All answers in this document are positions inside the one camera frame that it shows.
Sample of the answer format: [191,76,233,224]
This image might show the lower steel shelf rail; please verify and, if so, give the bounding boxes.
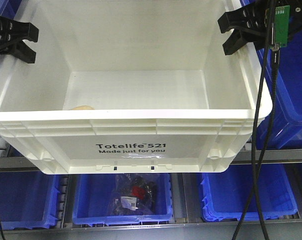
[0,221,302,240]

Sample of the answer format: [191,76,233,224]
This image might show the white plastic tote box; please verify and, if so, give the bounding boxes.
[0,0,261,174]

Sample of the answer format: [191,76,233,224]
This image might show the green circuit board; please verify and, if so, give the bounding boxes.
[274,5,290,48]

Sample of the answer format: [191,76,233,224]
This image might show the blue bin lower right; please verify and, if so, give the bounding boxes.
[198,164,298,222]

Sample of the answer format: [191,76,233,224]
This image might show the blue bin upper right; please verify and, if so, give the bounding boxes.
[267,31,302,150]

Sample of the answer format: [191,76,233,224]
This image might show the blue bin upper left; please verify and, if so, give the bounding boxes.
[0,0,21,19]

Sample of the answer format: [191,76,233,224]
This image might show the blue bin lower middle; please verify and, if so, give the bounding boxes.
[72,173,173,227]

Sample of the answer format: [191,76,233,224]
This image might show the plastic bag of parts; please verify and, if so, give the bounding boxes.
[108,173,160,216]

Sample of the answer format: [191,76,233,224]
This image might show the blue bin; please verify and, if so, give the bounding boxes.
[0,0,21,19]
[72,173,173,227]
[267,31,302,150]
[198,164,298,222]
[0,171,60,230]

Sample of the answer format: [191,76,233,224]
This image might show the white roller track left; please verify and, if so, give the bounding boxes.
[0,137,10,158]

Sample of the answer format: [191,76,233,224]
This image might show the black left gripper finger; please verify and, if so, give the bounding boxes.
[0,41,36,64]
[1,17,39,47]

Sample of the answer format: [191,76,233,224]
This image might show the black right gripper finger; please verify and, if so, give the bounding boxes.
[223,29,260,56]
[218,4,265,34]

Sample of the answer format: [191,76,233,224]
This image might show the blue bin lower left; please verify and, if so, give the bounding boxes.
[0,171,60,230]

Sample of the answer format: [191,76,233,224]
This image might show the cream round plush toy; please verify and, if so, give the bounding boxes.
[70,105,94,111]

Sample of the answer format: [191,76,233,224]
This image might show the black cable outer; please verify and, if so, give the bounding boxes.
[250,47,282,240]

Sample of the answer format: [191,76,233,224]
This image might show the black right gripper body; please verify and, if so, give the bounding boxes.
[252,0,302,47]

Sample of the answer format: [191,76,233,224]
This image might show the black cable inner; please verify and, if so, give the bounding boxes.
[232,0,276,240]

